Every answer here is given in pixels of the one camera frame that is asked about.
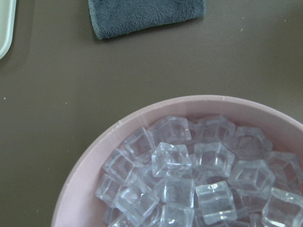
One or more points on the pile of clear ice cubes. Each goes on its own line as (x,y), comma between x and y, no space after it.
(206,173)

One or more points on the grey folded cloth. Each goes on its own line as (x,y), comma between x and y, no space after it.
(113,18)

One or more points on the pink bowl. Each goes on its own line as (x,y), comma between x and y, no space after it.
(77,205)

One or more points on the cream rabbit tray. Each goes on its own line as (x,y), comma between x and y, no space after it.
(7,19)

